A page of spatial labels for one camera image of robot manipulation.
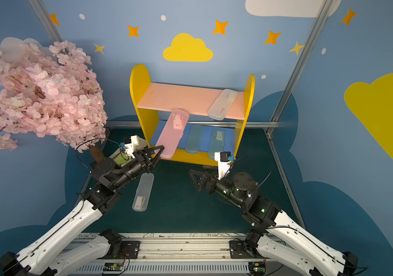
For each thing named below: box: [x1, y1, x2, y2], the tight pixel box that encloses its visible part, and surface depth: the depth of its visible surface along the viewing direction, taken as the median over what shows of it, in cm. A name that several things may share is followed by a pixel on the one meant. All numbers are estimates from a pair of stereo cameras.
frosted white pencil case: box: [132, 173, 155, 212], surface depth 90 cm
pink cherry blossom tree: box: [0, 40, 108, 165], surface depth 60 cm
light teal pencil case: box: [208, 128, 226, 160], surface depth 99 cm
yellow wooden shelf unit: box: [129, 64, 256, 166], surface depth 78 cm
